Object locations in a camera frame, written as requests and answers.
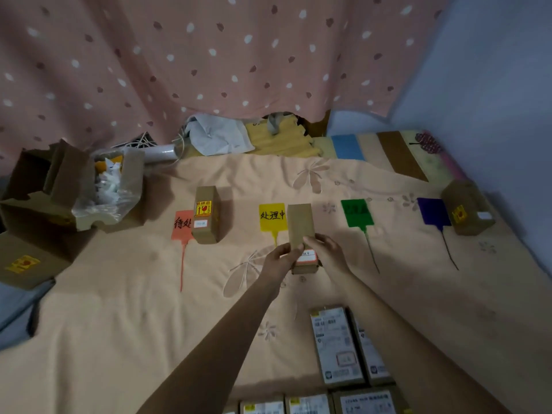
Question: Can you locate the yellow quilted cloth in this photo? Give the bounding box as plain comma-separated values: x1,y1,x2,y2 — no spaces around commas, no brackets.
245,115,323,159

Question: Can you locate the peach floral bed sheet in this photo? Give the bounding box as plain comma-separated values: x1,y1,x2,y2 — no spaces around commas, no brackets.
0,153,552,414

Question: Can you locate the yellow tag cable tie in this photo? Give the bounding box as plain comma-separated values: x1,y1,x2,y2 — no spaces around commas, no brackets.
259,203,289,247

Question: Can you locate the large open cardboard carton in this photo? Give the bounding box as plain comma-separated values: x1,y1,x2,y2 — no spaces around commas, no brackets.
0,139,145,244

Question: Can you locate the person's right forearm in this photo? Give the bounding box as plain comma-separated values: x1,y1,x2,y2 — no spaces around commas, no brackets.
336,271,514,414

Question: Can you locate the flat carton with yellow sticker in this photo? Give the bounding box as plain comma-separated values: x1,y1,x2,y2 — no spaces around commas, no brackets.
0,230,95,292

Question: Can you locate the striped colourful mat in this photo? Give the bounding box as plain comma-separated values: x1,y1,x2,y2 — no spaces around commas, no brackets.
311,129,470,184

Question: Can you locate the green tag cable tie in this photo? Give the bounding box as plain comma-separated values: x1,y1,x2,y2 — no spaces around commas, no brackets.
341,199,381,275

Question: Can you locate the pink dotted curtain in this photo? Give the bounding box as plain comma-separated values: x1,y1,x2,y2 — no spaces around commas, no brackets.
0,0,454,174

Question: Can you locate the blue grey mattress cover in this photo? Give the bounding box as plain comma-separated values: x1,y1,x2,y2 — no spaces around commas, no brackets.
0,278,57,352

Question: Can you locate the purple tag cable tie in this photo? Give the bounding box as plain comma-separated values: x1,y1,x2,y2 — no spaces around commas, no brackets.
417,198,460,271

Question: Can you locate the orange tag cable tie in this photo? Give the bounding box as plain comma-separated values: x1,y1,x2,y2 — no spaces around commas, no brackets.
171,210,195,293

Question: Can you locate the clear plastic bag of parts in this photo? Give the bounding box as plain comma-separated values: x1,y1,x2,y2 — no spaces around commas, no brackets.
71,156,144,231

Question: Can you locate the pile of white-labelled parcels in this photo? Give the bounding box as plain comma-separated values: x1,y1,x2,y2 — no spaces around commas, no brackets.
222,305,414,414

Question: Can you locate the person's right hand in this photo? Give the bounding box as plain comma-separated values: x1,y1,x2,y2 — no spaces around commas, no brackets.
303,233,352,281

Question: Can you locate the small brown cardboard box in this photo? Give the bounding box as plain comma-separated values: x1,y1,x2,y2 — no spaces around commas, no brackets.
287,204,322,275

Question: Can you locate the brown box with yellow sticker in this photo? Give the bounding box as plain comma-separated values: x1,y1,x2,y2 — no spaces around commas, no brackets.
191,186,222,245
441,180,497,237

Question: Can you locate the person's left hand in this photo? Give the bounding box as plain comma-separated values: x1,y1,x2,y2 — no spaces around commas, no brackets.
259,243,305,294

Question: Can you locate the person's left forearm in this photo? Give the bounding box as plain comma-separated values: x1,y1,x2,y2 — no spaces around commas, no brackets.
136,278,286,414

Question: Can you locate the white plastic tube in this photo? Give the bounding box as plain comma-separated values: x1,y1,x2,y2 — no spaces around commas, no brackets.
93,143,183,165

